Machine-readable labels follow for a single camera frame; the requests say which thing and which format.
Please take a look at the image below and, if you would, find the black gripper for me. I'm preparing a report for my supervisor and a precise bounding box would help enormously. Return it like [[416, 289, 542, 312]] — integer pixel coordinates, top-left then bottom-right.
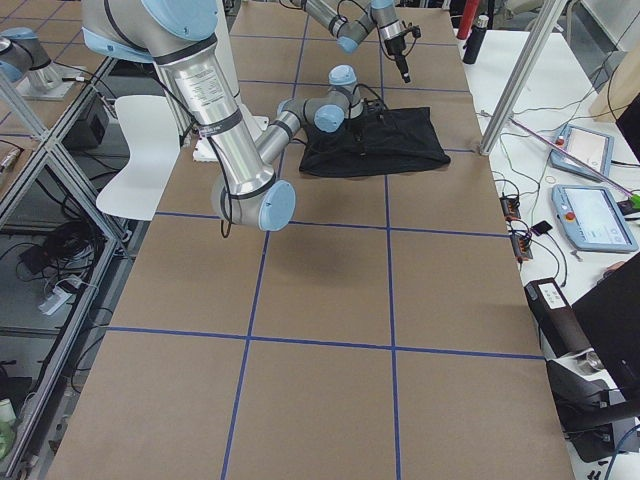
[[361, 99, 388, 118], [384, 32, 411, 83]]

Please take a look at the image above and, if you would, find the black graphic t-shirt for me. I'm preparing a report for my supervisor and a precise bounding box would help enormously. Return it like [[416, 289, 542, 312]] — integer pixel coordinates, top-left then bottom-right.
[[299, 106, 451, 178]]

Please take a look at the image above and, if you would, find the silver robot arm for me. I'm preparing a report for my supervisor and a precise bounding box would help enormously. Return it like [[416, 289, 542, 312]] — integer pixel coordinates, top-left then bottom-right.
[[82, 1, 365, 231], [291, 0, 421, 83]]

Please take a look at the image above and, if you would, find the black water bottle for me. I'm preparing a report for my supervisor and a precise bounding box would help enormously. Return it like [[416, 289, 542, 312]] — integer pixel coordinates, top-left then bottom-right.
[[462, 14, 490, 65]]

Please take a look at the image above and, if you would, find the red cylinder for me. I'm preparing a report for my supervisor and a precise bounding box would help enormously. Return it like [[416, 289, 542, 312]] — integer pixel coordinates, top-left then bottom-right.
[[456, 0, 480, 40]]

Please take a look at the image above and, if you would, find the upper blue teach pendant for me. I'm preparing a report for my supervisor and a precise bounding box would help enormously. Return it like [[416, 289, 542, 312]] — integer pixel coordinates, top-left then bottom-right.
[[549, 124, 614, 181]]

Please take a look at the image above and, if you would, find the blue teach pendant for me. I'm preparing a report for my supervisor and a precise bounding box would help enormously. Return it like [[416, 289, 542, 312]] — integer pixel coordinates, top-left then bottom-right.
[[551, 185, 638, 253], [549, 124, 614, 181]]

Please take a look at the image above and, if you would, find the white plastic chair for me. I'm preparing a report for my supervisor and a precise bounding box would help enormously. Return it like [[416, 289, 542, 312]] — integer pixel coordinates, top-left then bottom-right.
[[96, 95, 180, 221]]

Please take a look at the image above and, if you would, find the lower blue teach pendant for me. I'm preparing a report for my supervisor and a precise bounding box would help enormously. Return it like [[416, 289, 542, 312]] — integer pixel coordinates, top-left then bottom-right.
[[551, 185, 638, 253]]

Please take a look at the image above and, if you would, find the silver stick green tip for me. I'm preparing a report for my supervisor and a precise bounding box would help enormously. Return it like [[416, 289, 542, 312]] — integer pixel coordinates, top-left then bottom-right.
[[509, 117, 640, 208]]

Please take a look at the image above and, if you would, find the black box with label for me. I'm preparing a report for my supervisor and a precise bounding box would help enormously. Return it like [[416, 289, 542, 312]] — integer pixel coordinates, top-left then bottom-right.
[[524, 278, 594, 359]]

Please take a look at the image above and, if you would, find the black monitor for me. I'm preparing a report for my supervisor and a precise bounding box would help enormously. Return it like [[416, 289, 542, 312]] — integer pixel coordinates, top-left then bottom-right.
[[572, 256, 639, 398]]

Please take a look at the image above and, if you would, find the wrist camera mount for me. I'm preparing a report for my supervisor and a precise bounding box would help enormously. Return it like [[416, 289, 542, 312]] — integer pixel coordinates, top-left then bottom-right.
[[402, 22, 422, 39]]

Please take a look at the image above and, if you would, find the aluminium frame post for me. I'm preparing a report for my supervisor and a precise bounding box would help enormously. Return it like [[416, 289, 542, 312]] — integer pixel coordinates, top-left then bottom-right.
[[478, 0, 566, 156]]

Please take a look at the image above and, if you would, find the right black cable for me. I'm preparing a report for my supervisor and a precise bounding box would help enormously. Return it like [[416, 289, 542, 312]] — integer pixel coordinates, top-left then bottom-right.
[[189, 114, 236, 239]]

